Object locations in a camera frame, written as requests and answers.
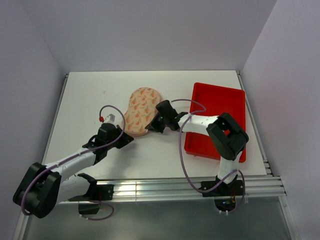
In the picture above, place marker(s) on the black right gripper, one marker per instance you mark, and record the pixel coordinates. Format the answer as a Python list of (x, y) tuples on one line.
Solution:
[(153, 126)]

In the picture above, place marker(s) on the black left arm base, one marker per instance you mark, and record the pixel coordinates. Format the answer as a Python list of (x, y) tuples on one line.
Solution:
[(100, 198)]

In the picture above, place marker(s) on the floral mesh laundry bag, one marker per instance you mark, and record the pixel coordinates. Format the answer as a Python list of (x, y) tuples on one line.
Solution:
[(141, 110)]

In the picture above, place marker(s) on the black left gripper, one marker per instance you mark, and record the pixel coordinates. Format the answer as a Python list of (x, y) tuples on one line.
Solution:
[(125, 139)]

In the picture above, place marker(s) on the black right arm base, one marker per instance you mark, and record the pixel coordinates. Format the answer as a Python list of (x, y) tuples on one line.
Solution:
[(227, 197)]

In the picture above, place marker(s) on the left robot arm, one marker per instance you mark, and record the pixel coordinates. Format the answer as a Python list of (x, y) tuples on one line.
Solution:
[(44, 186)]

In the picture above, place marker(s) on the aluminium frame rail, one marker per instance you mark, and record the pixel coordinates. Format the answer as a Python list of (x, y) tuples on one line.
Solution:
[(175, 189)]

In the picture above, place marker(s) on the red plastic tray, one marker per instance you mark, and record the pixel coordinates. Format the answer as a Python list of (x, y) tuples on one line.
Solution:
[(217, 100)]

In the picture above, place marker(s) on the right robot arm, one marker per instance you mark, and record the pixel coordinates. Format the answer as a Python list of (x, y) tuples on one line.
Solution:
[(227, 136)]

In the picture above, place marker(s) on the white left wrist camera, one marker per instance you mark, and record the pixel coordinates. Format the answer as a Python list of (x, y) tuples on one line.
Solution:
[(110, 119)]

